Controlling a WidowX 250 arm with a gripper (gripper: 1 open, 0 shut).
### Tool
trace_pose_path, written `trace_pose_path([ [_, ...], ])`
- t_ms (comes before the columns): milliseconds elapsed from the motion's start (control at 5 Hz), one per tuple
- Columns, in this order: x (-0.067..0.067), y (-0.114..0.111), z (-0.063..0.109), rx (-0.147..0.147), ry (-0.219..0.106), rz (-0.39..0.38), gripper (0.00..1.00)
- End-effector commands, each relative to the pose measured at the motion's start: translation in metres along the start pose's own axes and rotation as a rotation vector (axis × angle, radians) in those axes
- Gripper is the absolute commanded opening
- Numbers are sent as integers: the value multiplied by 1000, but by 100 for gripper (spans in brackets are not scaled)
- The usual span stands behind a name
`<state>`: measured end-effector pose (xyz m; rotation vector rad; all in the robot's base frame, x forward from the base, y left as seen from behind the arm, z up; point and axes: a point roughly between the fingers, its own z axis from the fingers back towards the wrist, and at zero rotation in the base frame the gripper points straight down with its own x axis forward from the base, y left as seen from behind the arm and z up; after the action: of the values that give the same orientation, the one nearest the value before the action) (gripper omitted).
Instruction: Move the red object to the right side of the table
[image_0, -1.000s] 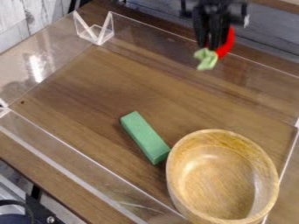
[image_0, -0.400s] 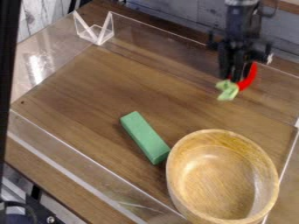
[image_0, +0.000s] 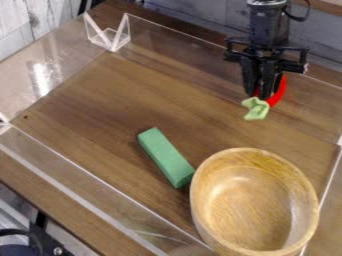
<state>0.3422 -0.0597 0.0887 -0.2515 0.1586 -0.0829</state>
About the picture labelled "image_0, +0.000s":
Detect clear acrylic corner bracket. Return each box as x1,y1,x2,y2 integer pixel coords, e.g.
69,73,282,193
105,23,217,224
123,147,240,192
83,13,131,52

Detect wooden bowl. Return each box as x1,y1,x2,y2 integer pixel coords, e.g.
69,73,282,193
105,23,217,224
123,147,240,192
190,148,320,256

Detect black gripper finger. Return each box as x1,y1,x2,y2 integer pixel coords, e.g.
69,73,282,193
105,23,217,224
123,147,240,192
260,60,281,100
241,59,260,96

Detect black metal table clamp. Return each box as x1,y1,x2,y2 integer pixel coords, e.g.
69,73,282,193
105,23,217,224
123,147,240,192
29,223,75,256

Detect red plush strawberry toy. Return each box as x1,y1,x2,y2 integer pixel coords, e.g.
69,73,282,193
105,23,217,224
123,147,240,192
242,77,288,121

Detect green rectangular block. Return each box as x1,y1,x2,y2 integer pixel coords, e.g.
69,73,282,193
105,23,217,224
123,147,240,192
138,128,196,189

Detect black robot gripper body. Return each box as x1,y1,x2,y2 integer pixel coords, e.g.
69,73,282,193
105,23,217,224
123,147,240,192
225,0,311,74

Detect black cable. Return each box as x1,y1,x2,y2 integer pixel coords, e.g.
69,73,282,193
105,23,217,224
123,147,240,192
0,228,45,256

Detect clear acrylic tray walls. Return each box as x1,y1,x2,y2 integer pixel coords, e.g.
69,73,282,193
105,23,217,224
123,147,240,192
0,8,342,256

